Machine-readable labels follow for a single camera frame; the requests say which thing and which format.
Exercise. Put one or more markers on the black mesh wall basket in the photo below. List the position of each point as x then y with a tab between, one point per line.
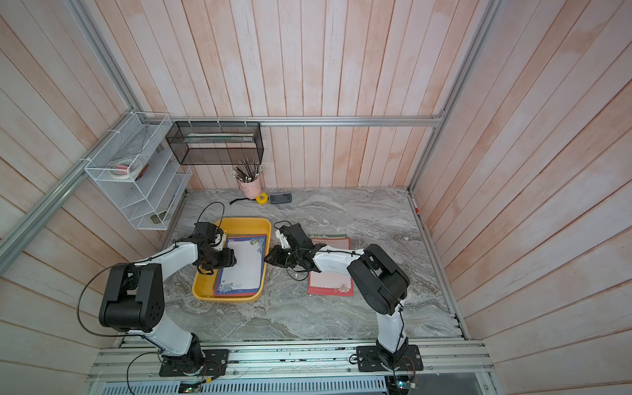
216	143

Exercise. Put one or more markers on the pencils bundle in cup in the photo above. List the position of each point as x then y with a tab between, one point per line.
246	171

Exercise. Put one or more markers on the blue bordered stationery paper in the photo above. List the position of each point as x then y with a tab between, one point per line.
244	279

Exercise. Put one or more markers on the yellow tape measure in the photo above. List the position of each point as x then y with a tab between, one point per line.
262	198

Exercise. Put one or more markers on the green bordered stationery paper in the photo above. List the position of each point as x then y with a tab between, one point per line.
329	237

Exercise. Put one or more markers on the white wire shelf rack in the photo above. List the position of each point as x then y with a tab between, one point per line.
150	201

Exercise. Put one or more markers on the red bordered stationery paper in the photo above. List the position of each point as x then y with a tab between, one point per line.
331	284

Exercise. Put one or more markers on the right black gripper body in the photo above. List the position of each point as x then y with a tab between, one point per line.
293	257

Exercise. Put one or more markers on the tape roll on shelf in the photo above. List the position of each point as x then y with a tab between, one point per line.
128	168

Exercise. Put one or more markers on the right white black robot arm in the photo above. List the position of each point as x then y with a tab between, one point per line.
381	282

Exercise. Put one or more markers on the pink pencil cup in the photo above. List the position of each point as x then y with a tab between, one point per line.
251	189

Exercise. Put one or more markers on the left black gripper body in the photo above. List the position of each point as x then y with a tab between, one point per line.
218	259

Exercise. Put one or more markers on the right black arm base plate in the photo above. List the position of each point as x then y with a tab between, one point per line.
378	359

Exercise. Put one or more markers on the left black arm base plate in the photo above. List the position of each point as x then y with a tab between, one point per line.
207	362

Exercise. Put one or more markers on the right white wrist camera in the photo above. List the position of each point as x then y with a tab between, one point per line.
283	240

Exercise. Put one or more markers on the aluminium front rail frame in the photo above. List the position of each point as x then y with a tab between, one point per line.
287	367

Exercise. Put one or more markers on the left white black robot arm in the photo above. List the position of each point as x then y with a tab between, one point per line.
134	299

